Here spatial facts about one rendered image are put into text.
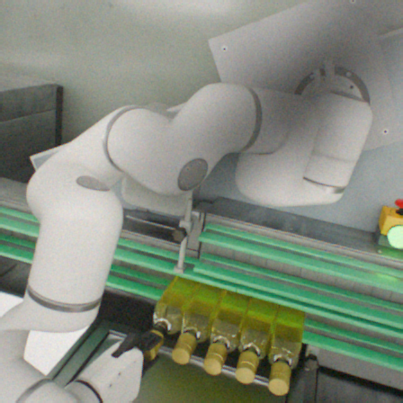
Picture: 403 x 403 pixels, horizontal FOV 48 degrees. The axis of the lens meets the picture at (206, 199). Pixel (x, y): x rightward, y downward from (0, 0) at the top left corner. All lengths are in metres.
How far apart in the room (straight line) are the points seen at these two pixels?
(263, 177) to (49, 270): 0.29
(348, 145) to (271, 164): 0.13
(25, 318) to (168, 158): 0.24
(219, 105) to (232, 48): 0.50
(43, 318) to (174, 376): 0.51
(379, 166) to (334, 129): 0.41
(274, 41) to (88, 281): 0.65
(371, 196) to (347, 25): 0.38
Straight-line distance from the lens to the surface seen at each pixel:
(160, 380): 0.99
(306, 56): 0.99
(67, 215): 0.49
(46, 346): 1.05
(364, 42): 0.99
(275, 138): 0.59
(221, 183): 1.12
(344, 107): 0.68
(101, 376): 0.74
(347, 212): 1.11
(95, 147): 0.58
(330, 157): 0.69
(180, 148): 0.47
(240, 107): 0.53
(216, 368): 0.84
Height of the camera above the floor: 1.79
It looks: 66 degrees down
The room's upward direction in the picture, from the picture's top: 141 degrees counter-clockwise
